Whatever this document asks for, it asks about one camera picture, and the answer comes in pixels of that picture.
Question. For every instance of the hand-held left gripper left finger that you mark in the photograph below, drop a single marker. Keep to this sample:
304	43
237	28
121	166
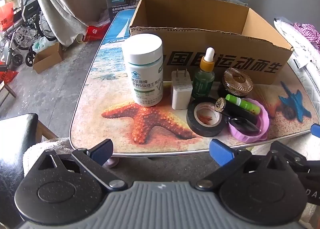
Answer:
101	150

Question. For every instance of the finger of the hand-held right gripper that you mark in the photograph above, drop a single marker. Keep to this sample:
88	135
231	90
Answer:
316	129
295	156

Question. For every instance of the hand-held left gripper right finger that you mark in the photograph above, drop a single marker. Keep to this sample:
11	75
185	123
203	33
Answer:
221	151

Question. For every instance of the small black glossy case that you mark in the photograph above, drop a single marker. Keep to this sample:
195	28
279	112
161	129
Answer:
243	125

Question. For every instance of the black tape roll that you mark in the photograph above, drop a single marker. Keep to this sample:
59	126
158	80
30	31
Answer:
195	124

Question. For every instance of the black lipstick tube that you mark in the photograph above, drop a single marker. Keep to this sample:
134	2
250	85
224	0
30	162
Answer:
235	111

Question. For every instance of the green lip balm tube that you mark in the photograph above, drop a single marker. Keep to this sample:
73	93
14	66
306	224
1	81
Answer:
246	105

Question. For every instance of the white charger plug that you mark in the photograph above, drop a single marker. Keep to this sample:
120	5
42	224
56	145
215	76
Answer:
181	94

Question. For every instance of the green dropper bottle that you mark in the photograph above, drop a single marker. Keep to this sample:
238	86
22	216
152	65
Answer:
203	81

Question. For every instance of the black jar with gold lid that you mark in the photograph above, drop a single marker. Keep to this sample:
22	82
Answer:
237	79

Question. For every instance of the white supplement bottle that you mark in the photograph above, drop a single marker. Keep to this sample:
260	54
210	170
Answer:
145	74

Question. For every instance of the large cardboard box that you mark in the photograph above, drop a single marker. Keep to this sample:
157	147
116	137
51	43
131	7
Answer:
250	49

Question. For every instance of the white towel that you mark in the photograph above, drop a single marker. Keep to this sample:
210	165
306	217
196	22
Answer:
60	145

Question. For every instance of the black stool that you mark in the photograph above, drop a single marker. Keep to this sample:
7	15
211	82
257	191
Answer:
15	131

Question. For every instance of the small cardboard box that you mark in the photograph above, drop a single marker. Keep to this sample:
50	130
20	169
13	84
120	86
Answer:
47	61

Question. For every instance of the red packet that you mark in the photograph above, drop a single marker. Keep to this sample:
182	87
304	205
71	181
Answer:
93	31

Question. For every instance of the red basket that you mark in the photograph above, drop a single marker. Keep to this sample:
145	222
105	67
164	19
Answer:
7	75

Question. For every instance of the white and green plastic bag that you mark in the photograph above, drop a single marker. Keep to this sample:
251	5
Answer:
40	44

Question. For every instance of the wheelchair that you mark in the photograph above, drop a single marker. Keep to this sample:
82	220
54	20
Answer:
27	11

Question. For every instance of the orange plastic bag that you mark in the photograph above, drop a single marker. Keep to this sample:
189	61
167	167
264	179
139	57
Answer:
6	16

